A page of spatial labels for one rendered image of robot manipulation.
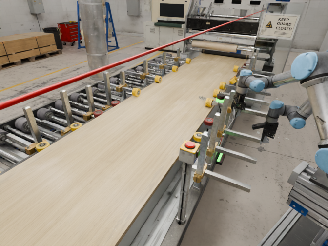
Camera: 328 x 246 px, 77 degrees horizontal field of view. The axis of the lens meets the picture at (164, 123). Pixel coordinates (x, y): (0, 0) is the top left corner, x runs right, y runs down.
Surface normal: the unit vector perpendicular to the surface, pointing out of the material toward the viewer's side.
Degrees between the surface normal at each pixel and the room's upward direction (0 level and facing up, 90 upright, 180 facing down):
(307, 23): 90
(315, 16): 90
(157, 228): 0
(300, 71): 84
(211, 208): 0
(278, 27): 90
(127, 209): 0
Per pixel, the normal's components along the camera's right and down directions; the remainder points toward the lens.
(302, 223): 0.03, -0.85
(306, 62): -0.98, 0.00
